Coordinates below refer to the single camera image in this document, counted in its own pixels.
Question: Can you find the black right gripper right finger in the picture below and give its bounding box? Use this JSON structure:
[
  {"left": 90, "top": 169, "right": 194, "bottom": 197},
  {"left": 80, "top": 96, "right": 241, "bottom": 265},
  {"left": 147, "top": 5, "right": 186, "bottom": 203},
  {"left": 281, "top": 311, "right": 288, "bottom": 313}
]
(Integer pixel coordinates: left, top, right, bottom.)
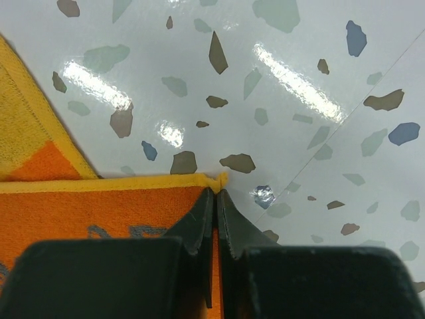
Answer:
[{"left": 216, "top": 191, "right": 424, "bottom": 318}]

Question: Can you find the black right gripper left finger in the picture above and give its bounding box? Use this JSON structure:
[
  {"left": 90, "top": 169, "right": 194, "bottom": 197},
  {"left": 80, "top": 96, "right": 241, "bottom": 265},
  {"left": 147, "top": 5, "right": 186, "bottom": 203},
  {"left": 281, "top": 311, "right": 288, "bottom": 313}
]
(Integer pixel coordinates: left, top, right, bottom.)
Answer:
[{"left": 1, "top": 189, "right": 213, "bottom": 318}]

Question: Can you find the orange patterned towel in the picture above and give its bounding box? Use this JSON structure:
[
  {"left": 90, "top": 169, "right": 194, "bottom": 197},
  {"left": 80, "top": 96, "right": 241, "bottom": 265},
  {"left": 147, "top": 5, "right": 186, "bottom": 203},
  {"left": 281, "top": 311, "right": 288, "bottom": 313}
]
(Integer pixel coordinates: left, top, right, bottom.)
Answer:
[{"left": 1, "top": 40, "right": 228, "bottom": 318}]

